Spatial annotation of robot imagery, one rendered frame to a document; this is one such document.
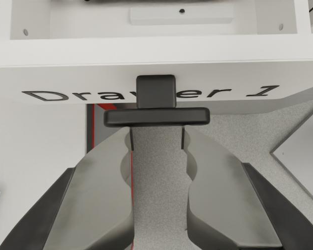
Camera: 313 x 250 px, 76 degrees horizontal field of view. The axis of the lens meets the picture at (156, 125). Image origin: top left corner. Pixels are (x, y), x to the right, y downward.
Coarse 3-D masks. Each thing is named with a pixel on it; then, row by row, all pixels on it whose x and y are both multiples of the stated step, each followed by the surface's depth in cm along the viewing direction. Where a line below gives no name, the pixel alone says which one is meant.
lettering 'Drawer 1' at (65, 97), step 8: (272, 88) 18; (32, 96) 19; (64, 96) 19; (80, 96) 19; (104, 96) 20; (112, 96) 20; (120, 96) 20; (176, 96) 20; (192, 96) 21; (208, 96) 21; (248, 96) 21
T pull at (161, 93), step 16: (144, 80) 14; (160, 80) 14; (144, 96) 14; (160, 96) 14; (112, 112) 13; (128, 112) 13; (144, 112) 14; (160, 112) 14; (176, 112) 14; (192, 112) 14; (208, 112) 14
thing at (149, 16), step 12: (132, 12) 21; (144, 12) 21; (156, 12) 21; (168, 12) 21; (180, 12) 21; (192, 12) 21; (204, 12) 21; (216, 12) 21; (228, 12) 21; (132, 24) 22; (144, 24) 22; (156, 24) 22; (168, 24) 22
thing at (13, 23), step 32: (0, 0) 16; (32, 0) 19; (64, 0) 22; (96, 0) 22; (128, 0) 22; (160, 0) 22; (192, 0) 22; (224, 0) 22; (256, 0) 22; (288, 0) 17; (0, 32) 16; (32, 32) 19; (64, 32) 22; (96, 32) 22; (128, 32) 22; (160, 32) 22; (192, 32) 22; (224, 32) 22; (256, 32) 22; (288, 32) 17
